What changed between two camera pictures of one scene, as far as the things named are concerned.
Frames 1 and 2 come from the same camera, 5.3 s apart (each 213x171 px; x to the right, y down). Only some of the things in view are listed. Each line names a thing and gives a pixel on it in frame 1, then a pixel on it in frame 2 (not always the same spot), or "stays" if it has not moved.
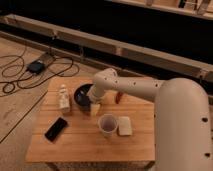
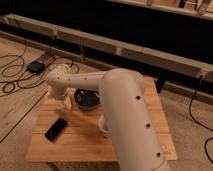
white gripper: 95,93 to 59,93
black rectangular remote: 55,129 stays
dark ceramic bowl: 80,96 stays
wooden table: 68,137 stays
